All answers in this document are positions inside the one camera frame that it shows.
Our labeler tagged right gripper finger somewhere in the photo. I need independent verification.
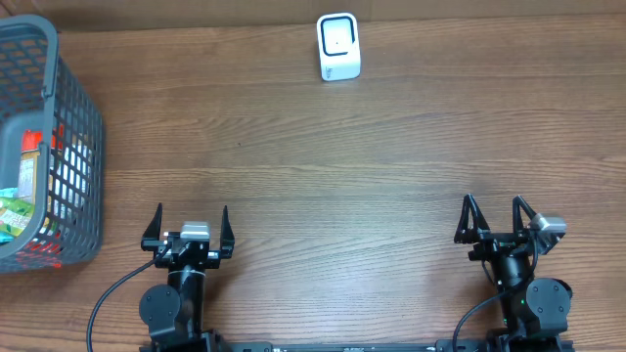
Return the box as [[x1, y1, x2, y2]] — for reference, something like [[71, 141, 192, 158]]
[[513, 196, 536, 235], [454, 194, 490, 244]]

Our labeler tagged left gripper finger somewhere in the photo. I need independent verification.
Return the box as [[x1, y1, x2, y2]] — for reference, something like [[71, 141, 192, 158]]
[[219, 206, 235, 258], [141, 203, 162, 251]]

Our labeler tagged green snack packet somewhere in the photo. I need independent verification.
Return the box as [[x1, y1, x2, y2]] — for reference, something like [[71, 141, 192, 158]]
[[1, 188, 35, 245]]

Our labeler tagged orange spaghetti packet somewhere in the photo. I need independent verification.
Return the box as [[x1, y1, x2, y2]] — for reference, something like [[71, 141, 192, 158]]
[[17, 126, 65, 204]]

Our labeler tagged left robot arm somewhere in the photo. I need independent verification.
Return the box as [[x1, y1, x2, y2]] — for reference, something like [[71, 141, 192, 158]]
[[139, 205, 235, 352]]

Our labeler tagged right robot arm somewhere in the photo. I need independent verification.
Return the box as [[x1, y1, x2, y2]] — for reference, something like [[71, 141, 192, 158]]
[[450, 194, 573, 351]]

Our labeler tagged white barcode scanner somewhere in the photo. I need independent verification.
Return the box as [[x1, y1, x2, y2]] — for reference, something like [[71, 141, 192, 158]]
[[316, 12, 362, 82]]

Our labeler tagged grey plastic shopping basket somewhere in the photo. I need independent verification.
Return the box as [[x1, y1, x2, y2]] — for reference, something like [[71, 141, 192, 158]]
[[1, 15, 105, 273]]

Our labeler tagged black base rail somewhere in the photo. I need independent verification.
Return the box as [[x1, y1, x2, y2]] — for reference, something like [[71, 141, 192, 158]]
[[138, 339, 576, 352]]

